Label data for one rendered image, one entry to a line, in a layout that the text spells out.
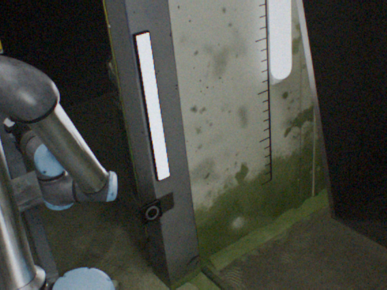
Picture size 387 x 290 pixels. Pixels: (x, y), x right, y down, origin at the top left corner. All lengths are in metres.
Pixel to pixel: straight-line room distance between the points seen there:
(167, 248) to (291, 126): 0.86
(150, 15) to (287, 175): 1.22
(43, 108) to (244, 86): 1.31
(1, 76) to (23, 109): 0.08
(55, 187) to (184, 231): 0.95
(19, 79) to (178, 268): 1.59
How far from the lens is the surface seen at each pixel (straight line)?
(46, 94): 1.09
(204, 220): 2.40
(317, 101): 1.78
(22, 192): 1.95
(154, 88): 1.93
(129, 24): 1.85
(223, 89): 2.17
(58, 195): 1.56
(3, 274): 1.29
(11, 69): 1.07
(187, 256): 2.45
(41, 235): 2.24
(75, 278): 1.33
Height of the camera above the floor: 1.78
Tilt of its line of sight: 29 degrees down
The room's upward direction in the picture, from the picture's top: 6 degrees counter-clockwise
